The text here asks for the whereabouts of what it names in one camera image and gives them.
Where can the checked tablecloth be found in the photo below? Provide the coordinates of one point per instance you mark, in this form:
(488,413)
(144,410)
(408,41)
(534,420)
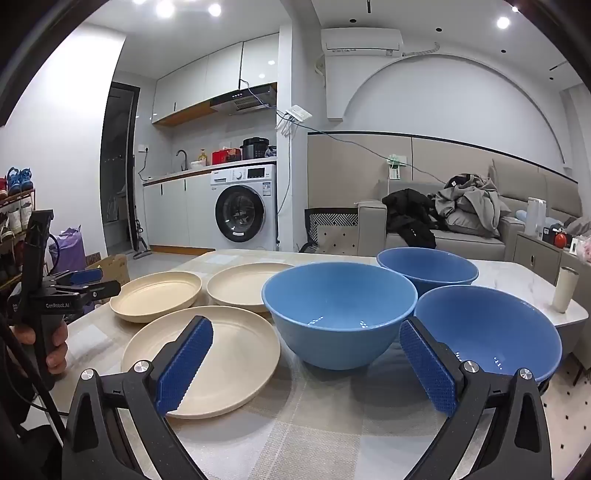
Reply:
(323,429)

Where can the black pressure cooker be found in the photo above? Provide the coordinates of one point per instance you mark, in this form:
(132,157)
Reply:
(255,148)

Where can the grey pillow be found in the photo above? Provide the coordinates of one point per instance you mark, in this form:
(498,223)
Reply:
(471,224)

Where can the blue sneaker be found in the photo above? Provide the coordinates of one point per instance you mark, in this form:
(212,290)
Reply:
(13,181)
(27,179)

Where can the red box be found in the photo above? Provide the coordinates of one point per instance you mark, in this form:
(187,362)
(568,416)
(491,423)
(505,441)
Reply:
(226,157)

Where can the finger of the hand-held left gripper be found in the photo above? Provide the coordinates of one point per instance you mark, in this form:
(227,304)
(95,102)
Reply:
(87,275)
(104,289)

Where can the white upper cabinets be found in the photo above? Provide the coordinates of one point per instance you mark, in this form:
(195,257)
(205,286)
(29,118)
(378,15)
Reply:
(203,78)

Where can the patterned cushion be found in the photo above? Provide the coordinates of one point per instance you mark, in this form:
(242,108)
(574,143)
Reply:
(332,230)

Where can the grey sofa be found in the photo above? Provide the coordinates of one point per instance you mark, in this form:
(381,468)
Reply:
(471,247)

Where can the white air conditioner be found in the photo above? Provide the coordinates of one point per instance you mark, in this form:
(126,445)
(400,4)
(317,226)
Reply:
(360,41)

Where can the white lower cabinets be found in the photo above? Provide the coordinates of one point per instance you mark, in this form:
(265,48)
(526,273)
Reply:
(175,207)

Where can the ceiling spot light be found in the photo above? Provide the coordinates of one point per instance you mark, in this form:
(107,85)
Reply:
(165,8)
(214,9)
(503,22)

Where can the beige side table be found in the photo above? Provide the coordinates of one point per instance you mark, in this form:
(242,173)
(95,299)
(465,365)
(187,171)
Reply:
(531,256)

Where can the light blue pillow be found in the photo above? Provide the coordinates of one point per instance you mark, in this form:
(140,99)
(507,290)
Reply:
(522,215)

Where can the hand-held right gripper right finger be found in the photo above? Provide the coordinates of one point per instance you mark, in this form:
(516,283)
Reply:
(427,369)

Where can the purple bag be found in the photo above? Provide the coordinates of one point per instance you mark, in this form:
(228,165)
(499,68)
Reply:
(69,251)

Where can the white cabinets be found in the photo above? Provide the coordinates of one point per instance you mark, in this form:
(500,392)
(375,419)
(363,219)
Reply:
(203,78)
(175,207)

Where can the green and white wall socket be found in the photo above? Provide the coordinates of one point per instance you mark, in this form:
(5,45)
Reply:
(393,166)

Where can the beige plate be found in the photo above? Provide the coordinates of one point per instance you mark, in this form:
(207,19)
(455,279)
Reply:
(240,360)
(157,295)
(240,286)

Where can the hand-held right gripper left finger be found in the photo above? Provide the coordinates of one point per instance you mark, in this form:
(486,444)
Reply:
(184,364)

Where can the blue bowl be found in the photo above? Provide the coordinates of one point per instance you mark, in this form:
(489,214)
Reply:
(341,332)
(498,323)
(429,267)

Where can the white tumbler cup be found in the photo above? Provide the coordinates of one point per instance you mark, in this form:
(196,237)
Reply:
(565,290)

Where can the grey clothes pile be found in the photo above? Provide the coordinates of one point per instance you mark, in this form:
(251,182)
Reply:
(475,196)

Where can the person's left forearm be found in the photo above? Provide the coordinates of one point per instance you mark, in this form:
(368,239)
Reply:
(23,438)

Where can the upright vacuum cleaner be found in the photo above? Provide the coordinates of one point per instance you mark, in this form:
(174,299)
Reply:
(140,230)

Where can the grey blanket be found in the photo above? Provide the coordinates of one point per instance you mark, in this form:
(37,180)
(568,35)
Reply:
(579,226)

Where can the range hood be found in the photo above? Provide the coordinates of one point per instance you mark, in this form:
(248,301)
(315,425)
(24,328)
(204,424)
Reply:
(244,99)

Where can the dark glass door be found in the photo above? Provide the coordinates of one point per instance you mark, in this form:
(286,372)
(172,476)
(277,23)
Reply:
(117,175)

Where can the black faucet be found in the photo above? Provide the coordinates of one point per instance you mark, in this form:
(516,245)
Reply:
(184,157)

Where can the cardboard box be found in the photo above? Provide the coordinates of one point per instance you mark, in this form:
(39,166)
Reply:
(113,272)

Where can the white washing machine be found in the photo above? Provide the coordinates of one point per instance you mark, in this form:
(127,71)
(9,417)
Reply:
(240,217)

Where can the black jacket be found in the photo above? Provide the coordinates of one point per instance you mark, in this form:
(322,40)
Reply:
(411,217)

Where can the person's left hand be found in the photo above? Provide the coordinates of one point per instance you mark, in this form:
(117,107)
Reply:
(59,350)

